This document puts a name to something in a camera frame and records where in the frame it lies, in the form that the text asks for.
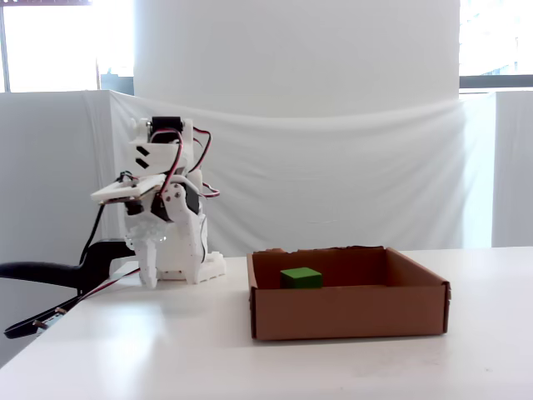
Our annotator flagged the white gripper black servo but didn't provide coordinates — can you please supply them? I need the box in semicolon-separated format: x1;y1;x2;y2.
123;169;210;289

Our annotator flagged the green cube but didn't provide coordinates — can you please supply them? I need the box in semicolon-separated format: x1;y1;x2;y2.
279;266;324;290

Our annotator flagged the white lattice robot base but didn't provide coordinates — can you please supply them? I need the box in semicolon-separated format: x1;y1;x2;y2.
157;248;228;288

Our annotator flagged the brown cardboard box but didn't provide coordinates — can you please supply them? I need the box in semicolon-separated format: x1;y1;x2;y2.
245;244;453;342

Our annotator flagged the brown pinned circuit board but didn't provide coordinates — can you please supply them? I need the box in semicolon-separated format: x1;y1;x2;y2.
34;305;67;331

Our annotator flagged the white partition panel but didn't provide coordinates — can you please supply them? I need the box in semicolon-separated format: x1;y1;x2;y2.
0;88;112;270
490;88;533;250

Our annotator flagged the white cloth backdrop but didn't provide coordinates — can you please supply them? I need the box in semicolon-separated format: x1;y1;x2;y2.
81;88;497;256

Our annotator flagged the white round column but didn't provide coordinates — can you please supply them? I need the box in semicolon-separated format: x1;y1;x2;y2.
132;0;462;116

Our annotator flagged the bright window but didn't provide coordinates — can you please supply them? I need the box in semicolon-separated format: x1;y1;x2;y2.
458;0;533;92
0;0;136;94

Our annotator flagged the red white power cable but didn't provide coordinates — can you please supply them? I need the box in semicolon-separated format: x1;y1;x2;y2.
61;267;142;313

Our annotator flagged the white camera mount circuit board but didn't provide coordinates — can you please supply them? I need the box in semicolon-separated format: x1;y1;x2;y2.
89;172;167;206

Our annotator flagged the black camera cable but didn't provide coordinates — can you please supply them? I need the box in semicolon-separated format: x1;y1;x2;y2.
77;170;135;293

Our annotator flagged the red black gripper servo cable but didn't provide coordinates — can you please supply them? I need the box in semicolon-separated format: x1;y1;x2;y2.
162;140;185;193

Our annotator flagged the red black wrist servo cable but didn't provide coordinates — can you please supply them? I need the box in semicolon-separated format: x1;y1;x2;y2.
188;129;214;173

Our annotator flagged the black cable bundle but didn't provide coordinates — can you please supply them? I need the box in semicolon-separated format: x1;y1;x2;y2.
0;236;135;296

